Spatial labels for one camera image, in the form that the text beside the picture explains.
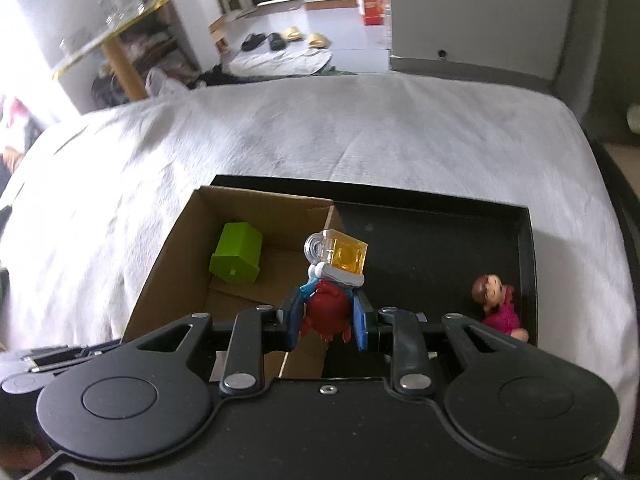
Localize green hexagonal toy cup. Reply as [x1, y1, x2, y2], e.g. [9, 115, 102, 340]
[209, 222, 262, 284]

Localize orange cardboard box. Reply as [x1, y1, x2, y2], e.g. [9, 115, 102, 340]
[356, 0, 387, 26]

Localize brown cardboard box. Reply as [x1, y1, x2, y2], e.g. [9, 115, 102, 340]
[121, 185, 346, 380]

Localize wooden shelf table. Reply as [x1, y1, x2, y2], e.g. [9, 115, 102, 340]
[51, 0, 200, 102]

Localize grey floor mat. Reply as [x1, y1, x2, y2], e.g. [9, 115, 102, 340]
[228, 49, 332, 78]

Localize black slippers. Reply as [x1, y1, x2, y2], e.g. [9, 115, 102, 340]
[241, 32, 288, 52]

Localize pink dress girl figurine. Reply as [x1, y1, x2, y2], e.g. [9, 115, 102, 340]
[471, 274, 529, 342]

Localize white fluffy blanket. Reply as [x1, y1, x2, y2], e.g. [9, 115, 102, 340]
[1, 74, 639, 467]

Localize red figurine with yellow cube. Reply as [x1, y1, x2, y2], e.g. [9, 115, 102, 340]
[299, 229, 368, 344]

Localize black square tray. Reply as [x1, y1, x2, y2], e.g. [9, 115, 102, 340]
[204, 176, 537, 380]

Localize white cabinet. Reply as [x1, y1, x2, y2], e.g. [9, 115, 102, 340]
[390, 0, 572, 86]

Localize yellow slippers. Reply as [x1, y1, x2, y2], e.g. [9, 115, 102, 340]
[282, 26, 331, 50]

